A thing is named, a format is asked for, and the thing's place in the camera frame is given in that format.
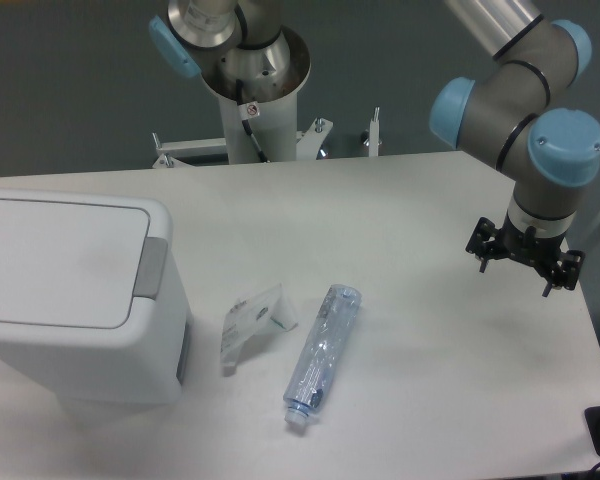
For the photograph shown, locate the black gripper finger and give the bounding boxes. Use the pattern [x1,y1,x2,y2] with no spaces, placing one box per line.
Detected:
[541,250,586,297]
[465,217,498,273]

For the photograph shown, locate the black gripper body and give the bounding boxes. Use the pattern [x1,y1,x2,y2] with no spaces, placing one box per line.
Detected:
[490,223,565,268]

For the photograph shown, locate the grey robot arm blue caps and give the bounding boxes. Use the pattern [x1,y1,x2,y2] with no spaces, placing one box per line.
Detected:
[429,1,600,293]

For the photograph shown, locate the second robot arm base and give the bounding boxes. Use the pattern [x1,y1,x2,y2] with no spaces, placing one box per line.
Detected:
[148,1,282,79]

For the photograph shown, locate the white plastic trash can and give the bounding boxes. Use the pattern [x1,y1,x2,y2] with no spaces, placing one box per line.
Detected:
[0,189,190,404]

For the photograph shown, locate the white trash can lid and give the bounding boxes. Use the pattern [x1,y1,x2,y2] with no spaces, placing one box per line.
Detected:
[0,199,149,329]

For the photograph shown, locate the crushed clear plastic bottle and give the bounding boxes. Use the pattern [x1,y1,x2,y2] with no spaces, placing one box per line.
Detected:
[283,284,362,431]

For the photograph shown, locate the crumpled white paper wrapper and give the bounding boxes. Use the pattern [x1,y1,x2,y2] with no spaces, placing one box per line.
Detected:
[220,283,298,375]

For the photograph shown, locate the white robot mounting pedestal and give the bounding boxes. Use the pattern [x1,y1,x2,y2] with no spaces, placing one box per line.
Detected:
[150,18,333,168]

